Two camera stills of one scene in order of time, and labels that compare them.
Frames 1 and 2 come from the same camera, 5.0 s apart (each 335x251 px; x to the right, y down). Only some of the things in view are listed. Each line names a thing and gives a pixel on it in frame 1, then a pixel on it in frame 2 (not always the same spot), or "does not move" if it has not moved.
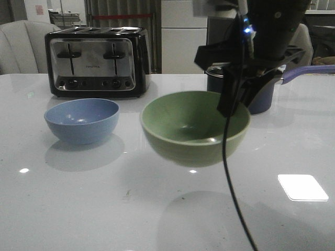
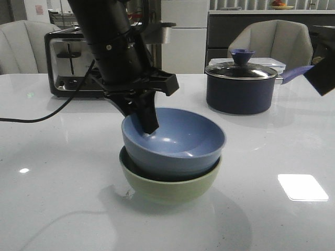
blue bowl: [85, 121] to [185, 143]
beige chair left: [22, 46] does not move
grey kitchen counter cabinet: [322, 27] does not move
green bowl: [186, 128] to [168, 188]
